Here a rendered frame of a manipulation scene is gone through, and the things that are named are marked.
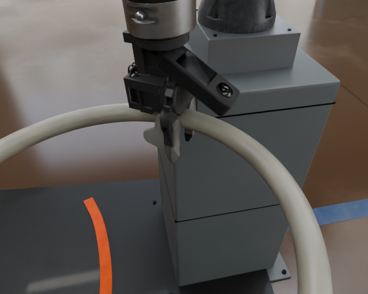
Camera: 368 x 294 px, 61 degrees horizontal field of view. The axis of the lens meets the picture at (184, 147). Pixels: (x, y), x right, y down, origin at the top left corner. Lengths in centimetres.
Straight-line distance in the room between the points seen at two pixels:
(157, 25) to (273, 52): 45
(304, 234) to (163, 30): 27
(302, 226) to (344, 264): 117
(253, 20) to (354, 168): 134
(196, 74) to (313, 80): 42
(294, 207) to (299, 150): 54
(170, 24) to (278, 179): 22
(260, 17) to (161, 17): 42
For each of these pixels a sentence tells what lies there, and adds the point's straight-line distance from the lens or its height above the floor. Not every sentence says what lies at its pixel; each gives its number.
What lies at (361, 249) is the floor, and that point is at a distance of 159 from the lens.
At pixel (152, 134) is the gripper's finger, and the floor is 89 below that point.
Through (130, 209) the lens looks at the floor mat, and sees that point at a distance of 153.
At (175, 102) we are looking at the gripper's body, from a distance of 43.
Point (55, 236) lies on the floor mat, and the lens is 152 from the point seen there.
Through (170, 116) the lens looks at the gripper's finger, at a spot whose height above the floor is 95.
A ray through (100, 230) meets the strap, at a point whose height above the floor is 2.
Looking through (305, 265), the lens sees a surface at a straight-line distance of 33.
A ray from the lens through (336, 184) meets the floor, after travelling 181.
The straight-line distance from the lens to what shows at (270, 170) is 40.
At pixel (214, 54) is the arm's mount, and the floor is 90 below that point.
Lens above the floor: 120
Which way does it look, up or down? 40 degrees down
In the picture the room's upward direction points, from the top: straight up
